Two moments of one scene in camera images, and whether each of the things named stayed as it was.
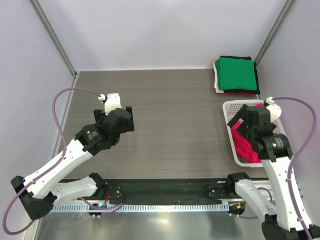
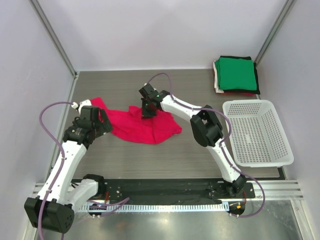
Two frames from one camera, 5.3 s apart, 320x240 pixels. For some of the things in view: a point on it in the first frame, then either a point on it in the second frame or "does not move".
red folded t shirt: x=236 y=93 does not move
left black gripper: x=99 y=119 → x=105 y=126
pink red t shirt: x=245 y=149 → x=130 y=124
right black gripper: x=241 y=114 → x=145 y=114
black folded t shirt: x=241 y=91 does not move
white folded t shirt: x=217 y=90 does not move
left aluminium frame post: x=50 y=29 does not move
